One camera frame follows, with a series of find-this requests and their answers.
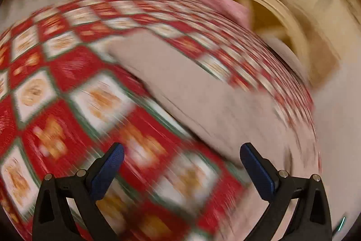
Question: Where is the red patchwork bear bedspread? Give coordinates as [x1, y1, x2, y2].
[1, 0, 315, 240]

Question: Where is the pink folded blanket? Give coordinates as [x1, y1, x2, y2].
[199, 0, 250, 29]

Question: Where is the beige quilted puffer jacket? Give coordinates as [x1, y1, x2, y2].
[106, 29, 323, 241]

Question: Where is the cream wooden arched headboard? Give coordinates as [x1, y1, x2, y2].
[233, 0, 310, 84]

